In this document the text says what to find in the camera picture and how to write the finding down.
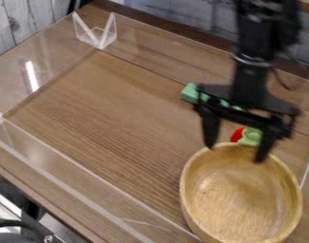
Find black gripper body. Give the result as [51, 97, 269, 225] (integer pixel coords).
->
[195, 56, 300, 139]

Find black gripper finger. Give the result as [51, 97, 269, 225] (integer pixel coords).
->
[254, 127, 277, 162]
[201, 109, 220, 148]

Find red plush fruit green leaf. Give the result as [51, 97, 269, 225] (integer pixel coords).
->
[230, 127, 262, 146]

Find wooden bowl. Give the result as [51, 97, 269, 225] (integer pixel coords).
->
[180, 142, 302, 243]

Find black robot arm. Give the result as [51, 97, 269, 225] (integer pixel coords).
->
[195, 0, 300, 162]

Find green foam block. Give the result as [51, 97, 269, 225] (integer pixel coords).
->
[180, 83, 242, 110]

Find black metal stand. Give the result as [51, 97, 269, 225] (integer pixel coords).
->
[20, 208, 57, 243]

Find clear acrylic corner bracket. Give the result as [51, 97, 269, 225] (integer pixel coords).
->
[72, 12, 116, 49]

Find clear acrylic tray wall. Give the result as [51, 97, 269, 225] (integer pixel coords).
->
[0, 119, 201, 243]

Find black cable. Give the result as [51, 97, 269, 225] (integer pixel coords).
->
[0, 218, 25, 231]

